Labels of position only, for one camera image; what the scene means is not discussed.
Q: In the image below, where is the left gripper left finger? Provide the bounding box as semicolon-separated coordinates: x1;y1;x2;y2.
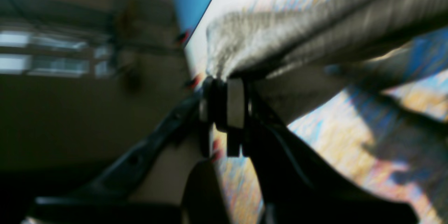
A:
24;77;228;224

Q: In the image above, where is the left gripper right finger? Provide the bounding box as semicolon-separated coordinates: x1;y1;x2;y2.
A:
227;79;418;224

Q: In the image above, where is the grey t-shirt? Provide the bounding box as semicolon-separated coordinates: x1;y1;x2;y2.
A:
206;0;447;124

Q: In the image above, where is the patterned tablecloth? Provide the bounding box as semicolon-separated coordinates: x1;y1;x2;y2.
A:
186;0;447;224

